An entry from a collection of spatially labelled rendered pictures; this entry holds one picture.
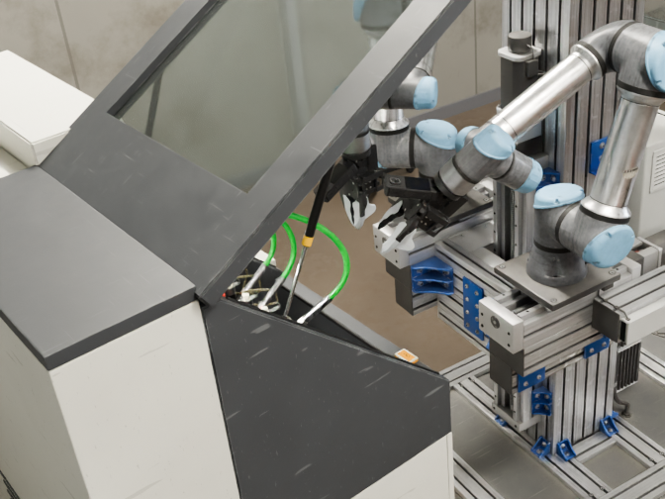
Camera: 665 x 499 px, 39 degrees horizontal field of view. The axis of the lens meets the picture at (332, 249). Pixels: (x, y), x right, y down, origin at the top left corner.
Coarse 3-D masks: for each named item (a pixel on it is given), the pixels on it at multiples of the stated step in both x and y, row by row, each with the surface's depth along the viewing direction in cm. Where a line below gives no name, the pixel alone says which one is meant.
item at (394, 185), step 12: (384, 180) 194; (396, 180) 192; (408, 180) 194; (420, 180) 195; (432, 180) 195; (384, 192) 193; (396, 192) 192; (408, 192) 192; (420, 192) 192; (432, 192) 193
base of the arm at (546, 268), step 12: (540, 252) 228; (552, 252) 226; (564, 252) 225; (528, 264) 232; (540, 264) 228; (552, 264) 227; (564, 264) 226; (576, 264) 227; (540, 276) 229; (552, 276) 227; (564, 276) 227; (576, 276) 228
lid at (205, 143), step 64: (192, 0) 216; (256, 0) 205; (320, 0) 193; (384, 0) 182; (448, 0) 169; (128, 64) 214; (192, 64) 204; (256, 64) 191; (320, 64) 181; (384, 64) 168; (128, 128) 199; (192, 128) 190; (256, 128) 179; (320, 128) 167; (128, 192) 185; (192, 192) 175; (256, 192) 166; (192, 256) 164
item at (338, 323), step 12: (288, 276) 260; (288, 288) 255; (300, 288) 254; (300, 300) 251; (312, 300) 249; (288, 312) 261; (300, 312) 255; (324, 312) 244; (336, 312) 243; (312, 324) 252; (324, 324) 247; (336, 324) 240; (348, 324) 238; (360, 324) 238; (348, 336) 238; (360, 336) 233; (372, 336) 233; (372, 348) 230; (384, 348) 228; (396, 348) 228
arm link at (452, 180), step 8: (440, 168) 193; (448, 168) 190; (440, 176) 191; (448, 176) 190; (456, 176) 189; (448, 184) 190; (456, 184) 190; (464, 184) 189; (472, 184) 190; (456, 192) 191; (464, 192) 192
